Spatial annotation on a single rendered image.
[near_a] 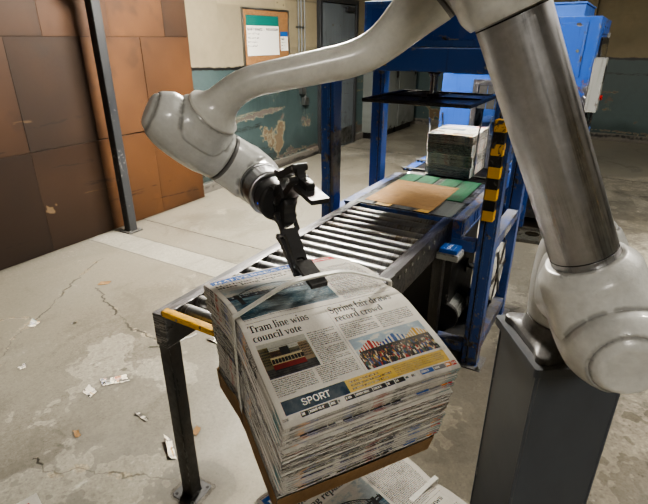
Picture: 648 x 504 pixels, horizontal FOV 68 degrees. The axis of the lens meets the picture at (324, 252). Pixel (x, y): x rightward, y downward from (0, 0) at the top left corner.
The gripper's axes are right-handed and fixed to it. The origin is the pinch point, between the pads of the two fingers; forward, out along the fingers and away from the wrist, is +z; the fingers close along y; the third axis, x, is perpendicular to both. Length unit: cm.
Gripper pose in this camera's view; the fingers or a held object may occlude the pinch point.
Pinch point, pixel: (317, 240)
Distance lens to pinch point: 74.7
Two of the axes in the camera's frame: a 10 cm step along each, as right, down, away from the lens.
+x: -9.0, 1.9, -3.8
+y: -0.2, 8.8, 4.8
